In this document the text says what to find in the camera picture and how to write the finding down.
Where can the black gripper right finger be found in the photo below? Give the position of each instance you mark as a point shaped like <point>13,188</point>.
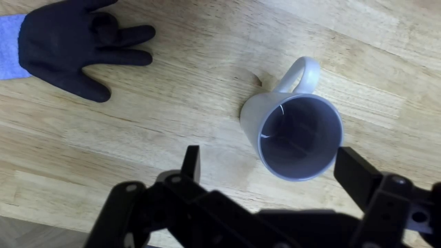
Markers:
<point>392,204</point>

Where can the light blue sleeve forearm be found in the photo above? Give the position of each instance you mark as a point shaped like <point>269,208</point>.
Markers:
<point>10,68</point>

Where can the black gloved hand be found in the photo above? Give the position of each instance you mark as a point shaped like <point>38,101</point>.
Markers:
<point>58,40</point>

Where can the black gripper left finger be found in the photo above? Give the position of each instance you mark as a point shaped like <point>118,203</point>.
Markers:
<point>176,203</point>

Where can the white ceramic mug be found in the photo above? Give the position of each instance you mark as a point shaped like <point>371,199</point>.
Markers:
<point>294,133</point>

